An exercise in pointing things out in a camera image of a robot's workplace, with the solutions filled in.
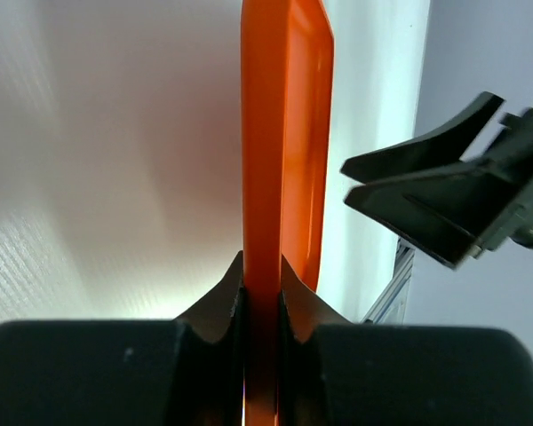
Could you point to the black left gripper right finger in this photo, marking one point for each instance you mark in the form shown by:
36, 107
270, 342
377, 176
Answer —
336, 372

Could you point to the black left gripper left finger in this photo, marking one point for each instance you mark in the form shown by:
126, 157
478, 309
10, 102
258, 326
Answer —
182, 371

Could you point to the orange tin lid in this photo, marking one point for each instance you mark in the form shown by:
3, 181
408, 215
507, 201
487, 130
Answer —
287, 58

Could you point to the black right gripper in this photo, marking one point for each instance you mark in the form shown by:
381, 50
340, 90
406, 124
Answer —
451, 211

